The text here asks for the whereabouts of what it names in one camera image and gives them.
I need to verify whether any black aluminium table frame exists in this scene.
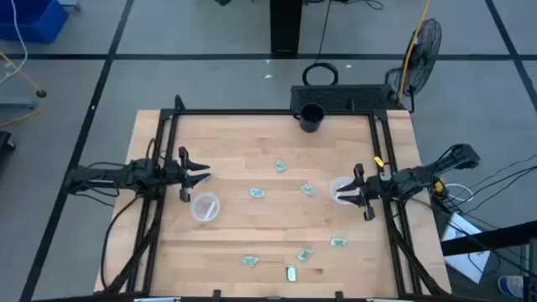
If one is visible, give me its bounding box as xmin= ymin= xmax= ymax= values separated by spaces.
xmin=94 ymin=95 xmax=452 ymax=302

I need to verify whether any thin black hanging cable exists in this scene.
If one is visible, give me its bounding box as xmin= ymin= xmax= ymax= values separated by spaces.
xmin=316 ymin=0 xmax=332 ymax=65

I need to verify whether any black upright post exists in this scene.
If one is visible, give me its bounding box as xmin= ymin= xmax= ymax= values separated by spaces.
xmin=269 ymin=0 xmax=304 ymax=55

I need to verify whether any white shoe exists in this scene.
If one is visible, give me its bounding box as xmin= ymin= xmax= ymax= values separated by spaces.
xmin=498 ymin=275 xmax=525 ymax=299

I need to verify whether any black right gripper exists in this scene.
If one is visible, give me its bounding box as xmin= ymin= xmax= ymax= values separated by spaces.
xmin=336 ymin=164 xmax=394 ymax=222

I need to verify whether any blue plastic bin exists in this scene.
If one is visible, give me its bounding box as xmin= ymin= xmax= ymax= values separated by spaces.
xmin=0 ymin=0 xmax=70 ymax=44

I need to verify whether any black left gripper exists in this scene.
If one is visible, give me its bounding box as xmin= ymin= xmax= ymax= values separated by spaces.
xmin=161 ymin=145 xmax=211 ymax=203

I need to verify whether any clear plastic bowl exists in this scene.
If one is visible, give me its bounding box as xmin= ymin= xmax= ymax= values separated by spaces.
xmin=190 ymin=191 xmax=222 ymax=223

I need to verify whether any grey stand base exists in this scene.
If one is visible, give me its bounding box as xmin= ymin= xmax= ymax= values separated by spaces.
xmin=0 ymin=96 xmax=39 ymax=110

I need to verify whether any coiled black cable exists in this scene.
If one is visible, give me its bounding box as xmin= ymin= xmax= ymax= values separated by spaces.
xmin=301 ymin=61 xmax=340 ymax=87

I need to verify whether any black mug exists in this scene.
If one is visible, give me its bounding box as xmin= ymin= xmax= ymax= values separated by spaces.
xmin=293 ymin=102 xmax=326 ymax=133

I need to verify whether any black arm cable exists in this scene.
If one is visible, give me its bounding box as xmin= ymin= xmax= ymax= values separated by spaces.
xmin=99 ymin=195 xmax=140 ymax=293

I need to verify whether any black beam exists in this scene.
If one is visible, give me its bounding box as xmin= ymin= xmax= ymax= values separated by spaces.
xmin=440 ymin=220 xmax=537 ymax=257

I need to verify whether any black keyboard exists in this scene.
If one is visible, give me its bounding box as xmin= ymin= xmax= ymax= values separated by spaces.
xmin=289 ymin=83 xmax=404 ymax=113

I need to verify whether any black floor fan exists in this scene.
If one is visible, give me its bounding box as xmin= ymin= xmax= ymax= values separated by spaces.
xmin=385 ymin=17 xmax=444 ymax=113

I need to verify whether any white cardboard box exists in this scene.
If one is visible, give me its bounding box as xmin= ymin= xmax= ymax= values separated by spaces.
xmin=441 ymin=211 xmax=492 ymax=284

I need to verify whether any yellow floor cable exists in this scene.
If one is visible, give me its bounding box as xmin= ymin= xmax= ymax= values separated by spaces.
xmin=0 ymin=51 xmax=46 ymax=128

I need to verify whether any clear plastic cup right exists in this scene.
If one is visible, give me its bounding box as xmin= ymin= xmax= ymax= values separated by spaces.
xmin=329 ymin=175 xmax=357 ymax=206

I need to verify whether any coiled white cable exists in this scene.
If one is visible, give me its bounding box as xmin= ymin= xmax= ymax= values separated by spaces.
xmin=444 ymin=183 xmax=475 ymax=204

